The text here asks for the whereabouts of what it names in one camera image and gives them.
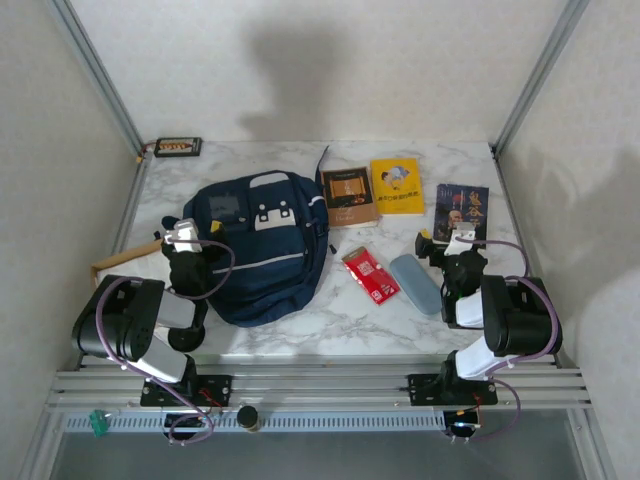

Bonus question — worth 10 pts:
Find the grey blue glasses case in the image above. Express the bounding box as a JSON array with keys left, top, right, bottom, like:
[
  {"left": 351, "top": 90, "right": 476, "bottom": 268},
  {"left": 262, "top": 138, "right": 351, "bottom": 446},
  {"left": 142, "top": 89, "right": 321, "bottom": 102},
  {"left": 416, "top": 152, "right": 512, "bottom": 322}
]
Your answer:
[{"left": 389, "top": 253, "right": 445, "bottom": 316}]

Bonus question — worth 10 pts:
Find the dark blue portrait book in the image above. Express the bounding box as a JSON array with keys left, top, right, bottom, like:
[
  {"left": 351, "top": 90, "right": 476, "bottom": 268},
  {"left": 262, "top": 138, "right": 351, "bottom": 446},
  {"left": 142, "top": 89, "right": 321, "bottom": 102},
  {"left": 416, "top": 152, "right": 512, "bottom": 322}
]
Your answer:
[{"left": 432, "top": 183, "right": 490, "bottom": 250}]

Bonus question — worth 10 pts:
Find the navy blue backpack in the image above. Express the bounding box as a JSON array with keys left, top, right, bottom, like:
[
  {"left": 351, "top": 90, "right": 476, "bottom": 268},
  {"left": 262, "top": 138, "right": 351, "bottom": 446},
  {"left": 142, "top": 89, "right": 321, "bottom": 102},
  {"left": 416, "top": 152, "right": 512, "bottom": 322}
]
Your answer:
[{"left": 182, "top": 145, "right": 337, "bottom": 329}]

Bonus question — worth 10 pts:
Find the yellow cover book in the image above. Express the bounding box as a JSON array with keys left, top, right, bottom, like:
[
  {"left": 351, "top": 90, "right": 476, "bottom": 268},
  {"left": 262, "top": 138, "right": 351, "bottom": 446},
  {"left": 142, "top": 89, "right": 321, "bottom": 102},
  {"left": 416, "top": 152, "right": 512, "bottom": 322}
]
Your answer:
[{"left": 369, "top": 157, "right": 426, "bottom": 217}]

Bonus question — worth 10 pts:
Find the red tissue packet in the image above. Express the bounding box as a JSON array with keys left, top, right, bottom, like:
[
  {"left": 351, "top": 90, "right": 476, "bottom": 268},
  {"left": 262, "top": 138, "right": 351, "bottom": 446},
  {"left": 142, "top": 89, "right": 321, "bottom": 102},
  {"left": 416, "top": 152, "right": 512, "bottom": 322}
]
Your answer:
[{"left": 341, "top": 245, "right": 401, "bottom": 307}]

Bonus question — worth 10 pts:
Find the brown cover book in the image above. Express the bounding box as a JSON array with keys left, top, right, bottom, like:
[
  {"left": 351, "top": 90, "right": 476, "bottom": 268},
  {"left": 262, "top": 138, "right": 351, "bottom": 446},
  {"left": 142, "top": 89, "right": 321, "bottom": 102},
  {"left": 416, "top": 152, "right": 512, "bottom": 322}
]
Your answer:
[{"left": 320, "top": 166, "right": 379, "bottom": 229}]

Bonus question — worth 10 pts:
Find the cardboard box with white paper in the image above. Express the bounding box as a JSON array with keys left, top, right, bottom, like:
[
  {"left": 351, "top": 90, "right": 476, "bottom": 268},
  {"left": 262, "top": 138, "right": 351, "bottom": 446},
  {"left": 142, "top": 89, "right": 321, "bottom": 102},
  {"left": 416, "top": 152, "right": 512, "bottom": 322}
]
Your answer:
[{"left": 90, "top": 238, "right": 174, "bottom": 290}]

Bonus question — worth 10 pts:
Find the black round disc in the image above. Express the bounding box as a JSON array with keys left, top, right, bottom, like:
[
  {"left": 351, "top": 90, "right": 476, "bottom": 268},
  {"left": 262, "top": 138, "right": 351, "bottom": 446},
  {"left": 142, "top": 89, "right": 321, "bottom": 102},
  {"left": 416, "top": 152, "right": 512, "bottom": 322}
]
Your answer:
[{"left": 167, "top": 299, "right": 207, "bottom": 352}]

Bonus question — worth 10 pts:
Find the black charger box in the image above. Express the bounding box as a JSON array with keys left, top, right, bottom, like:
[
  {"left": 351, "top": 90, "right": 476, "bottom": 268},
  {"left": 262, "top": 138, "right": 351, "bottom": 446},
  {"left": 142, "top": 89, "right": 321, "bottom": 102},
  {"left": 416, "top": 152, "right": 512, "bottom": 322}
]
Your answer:
[{"left": 153, "top": 136, "right": 203, "bottom": 159}]

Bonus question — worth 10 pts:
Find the black controller board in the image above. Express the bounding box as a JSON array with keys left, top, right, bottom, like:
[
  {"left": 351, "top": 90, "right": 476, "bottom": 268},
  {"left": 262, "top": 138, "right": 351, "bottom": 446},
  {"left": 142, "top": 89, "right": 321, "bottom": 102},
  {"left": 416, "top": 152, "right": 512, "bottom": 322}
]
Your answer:
[
  {"left": 163, "top": 412, "right": 224, "bottom": 432},
  {"left": 443, "top": 409, "right": 485, "bottom": 435}
]

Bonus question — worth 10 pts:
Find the black cylindrical knob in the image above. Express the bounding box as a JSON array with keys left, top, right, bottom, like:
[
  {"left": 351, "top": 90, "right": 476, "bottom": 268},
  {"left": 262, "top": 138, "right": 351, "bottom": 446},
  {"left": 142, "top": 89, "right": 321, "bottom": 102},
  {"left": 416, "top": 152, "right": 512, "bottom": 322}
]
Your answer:
[{"left": 236, "top": 405, "right": 260, "bottom": 432}]

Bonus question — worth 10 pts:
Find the green connector plug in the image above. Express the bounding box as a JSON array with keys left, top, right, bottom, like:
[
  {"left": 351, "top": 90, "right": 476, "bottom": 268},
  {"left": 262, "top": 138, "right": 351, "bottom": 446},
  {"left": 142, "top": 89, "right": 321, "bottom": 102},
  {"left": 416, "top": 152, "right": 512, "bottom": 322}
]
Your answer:
[{"left": 88, "top": 408, "right": 110, "bottom": 439}]

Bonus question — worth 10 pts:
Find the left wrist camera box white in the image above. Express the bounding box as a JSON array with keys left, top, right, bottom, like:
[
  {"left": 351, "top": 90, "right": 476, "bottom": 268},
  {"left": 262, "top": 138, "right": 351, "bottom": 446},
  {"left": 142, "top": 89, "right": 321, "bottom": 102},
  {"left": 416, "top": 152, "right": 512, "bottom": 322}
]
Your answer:
[{"left": 160, "top": 218, "right": 202, "bottom": 254}]

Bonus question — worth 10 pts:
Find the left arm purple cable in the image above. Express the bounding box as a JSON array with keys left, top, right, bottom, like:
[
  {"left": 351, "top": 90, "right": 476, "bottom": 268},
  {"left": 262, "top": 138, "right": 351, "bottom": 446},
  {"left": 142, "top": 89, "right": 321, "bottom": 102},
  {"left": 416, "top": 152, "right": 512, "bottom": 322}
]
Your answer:
[{"left": 94, "top": 238, "right": 236, "bottom": 446}]

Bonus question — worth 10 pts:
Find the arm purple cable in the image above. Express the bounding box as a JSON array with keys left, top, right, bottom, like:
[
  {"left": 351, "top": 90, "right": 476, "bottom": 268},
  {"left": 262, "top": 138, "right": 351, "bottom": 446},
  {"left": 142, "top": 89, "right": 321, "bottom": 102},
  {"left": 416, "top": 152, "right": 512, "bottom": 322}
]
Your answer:
[
  {"left": 453, "top": 237, "right": 562, "bottom": 444},
  {"left": 94, "top": 238, "right": 236, "bottom": 446}
]

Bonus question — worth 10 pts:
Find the aluminium table side rail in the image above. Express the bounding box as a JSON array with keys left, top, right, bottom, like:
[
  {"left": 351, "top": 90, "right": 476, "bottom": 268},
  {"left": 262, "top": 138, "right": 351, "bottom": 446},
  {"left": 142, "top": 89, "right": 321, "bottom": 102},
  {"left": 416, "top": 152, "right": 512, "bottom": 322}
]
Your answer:
[
  {"left": 74, "top": 152, "right": 151, "bottom": 369},
  {"left": 492, "top": 147, "right": 576, "bottom": 369}
]

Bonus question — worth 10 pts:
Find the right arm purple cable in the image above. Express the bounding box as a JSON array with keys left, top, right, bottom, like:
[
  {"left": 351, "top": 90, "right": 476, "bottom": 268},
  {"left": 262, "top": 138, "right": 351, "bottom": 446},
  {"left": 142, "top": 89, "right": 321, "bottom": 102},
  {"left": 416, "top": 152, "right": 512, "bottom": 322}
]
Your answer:
[{"left": 453, "top": 237, "right": 562, "bottom": 444}]

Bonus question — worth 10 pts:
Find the aluminium frame post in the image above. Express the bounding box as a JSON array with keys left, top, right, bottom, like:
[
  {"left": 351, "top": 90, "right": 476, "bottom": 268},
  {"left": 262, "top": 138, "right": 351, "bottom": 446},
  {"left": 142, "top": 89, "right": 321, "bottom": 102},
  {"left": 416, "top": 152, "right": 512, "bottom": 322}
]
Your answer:
[
  {"left": 47, "top": 0, "right": 146, "bottom": 156},
  {"left": 492, "top": 0, "right": 591, "bottom": 156}
]

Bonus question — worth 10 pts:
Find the aluminium rail frame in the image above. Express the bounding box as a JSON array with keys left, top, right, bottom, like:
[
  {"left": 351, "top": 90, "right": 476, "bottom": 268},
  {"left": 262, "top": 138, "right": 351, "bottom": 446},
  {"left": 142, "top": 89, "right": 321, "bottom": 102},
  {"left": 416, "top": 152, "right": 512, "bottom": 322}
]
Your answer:
[{"left": 44, "top": 352, "right": 594, "bottom": 414}]

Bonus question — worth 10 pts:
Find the grey slotted cable duct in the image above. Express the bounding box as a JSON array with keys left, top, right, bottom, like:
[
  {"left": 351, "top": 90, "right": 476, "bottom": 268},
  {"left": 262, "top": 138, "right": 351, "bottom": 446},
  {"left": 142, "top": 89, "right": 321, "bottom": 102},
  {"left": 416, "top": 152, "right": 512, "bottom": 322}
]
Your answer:
[{"left": 62, "top": 410, "right": 446, "bottom": 434}]

